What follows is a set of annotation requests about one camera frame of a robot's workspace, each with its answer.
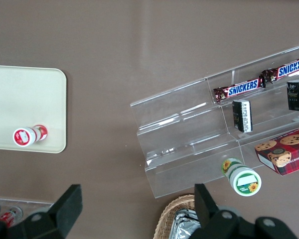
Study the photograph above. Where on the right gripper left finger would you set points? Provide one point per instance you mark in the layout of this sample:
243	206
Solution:
64	211

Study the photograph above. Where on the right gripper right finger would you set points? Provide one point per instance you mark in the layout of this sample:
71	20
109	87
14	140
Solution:
206	211

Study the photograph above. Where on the light wicker basket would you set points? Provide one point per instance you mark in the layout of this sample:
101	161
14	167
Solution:
164	219

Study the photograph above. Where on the beige plastic tray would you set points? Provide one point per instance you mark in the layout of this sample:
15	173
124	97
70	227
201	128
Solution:
27	99

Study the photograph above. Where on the stacked foil trays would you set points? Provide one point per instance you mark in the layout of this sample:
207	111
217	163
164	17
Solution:
184	225

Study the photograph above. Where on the clear acrylic bottle rack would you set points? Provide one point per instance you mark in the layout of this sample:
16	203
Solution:
27	203

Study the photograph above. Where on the green sunflower yogurt cup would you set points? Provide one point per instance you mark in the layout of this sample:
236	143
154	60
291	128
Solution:
246	184

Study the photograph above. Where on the red cola bottle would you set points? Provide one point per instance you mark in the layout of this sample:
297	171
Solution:
7	216

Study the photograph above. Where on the clear acrylic stepped display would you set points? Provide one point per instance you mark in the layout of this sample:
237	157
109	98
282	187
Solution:
184	139

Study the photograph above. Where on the red plaid cookie box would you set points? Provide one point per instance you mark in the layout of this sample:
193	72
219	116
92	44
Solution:
286	154

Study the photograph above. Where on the small black box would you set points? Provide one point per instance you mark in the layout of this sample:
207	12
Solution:
297	95
242	115

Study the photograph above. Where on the Snickers chocolate bar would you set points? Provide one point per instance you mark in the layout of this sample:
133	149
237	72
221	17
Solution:
241	88
289	69

